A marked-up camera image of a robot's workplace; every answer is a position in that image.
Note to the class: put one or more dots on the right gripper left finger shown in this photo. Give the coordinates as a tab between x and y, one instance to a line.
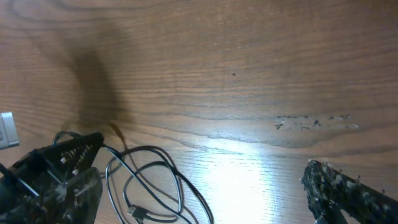
76	201

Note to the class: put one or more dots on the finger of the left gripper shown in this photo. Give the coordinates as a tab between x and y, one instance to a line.
68	158

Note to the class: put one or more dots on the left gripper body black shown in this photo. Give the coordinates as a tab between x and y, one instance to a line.
28	186

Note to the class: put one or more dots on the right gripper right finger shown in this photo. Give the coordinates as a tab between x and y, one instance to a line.
329	192

